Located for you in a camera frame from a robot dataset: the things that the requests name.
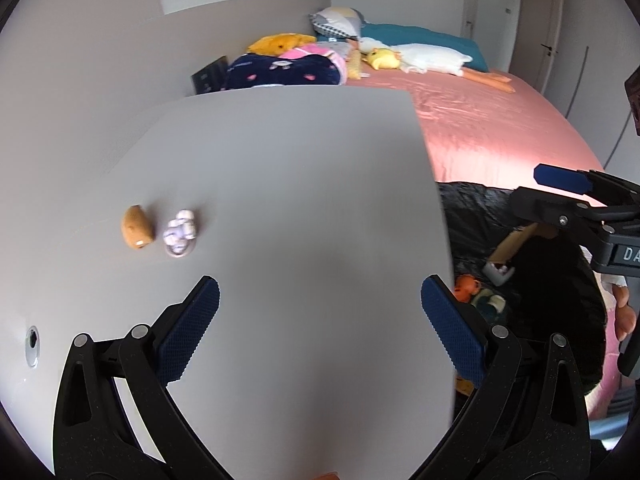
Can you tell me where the green orange seahorse toy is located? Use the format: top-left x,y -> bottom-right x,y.
454,274 -> 483,304

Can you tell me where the grey plastic pipe piece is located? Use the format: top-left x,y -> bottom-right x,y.
483,261 -> 515,286

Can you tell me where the pale purple knotted toy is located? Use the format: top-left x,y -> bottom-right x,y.
163,209 -> 198,258

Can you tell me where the brown plush bear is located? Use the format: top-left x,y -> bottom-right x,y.
120,205 -> 154,249

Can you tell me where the person's right hand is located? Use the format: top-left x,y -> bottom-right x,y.
612,285 -> 637,342

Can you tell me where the pink bed sheet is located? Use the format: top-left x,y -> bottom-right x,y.
348,68 -> 603,188

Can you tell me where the cardboard bin box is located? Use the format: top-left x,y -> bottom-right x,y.
488,223 -> 558,266

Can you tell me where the black bin bag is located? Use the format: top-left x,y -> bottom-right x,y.
438,182 -> 608,394

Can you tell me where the white door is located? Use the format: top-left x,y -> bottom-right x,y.
509,0 -> 564,94

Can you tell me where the white goose plush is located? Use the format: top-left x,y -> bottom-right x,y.
358,37 -> 515,93

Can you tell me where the yellow duck plush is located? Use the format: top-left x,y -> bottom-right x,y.
364,48 -> 401,70

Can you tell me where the grey checked pillow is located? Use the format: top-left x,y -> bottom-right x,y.
309,6 -> 364,40

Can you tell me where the pink folded blanket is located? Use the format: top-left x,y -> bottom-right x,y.
280,44 -> 348,86

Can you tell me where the navy patterned blanket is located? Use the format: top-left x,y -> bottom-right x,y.
224,53 -> 314,90

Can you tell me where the yellow orange plush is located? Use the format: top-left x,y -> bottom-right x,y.
246,32 -> 316,56

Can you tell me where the silver desk cable grommet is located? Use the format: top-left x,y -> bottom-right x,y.
25,326 -> 40,368

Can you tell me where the black wall socket panel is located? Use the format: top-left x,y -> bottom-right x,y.
191,55 -> 229,94

